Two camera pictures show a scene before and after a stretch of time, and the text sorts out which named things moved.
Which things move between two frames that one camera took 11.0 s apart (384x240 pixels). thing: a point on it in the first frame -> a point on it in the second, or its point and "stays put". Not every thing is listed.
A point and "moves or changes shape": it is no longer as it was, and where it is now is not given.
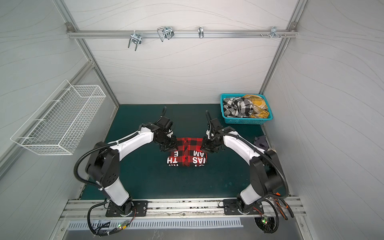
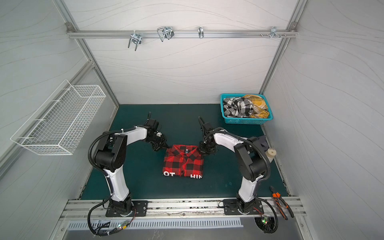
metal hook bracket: (273, 33) stays put
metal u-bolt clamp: (167, 32) stays put
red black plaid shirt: (189, 153) moves or changes shape
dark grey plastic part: (261, 142) stays put
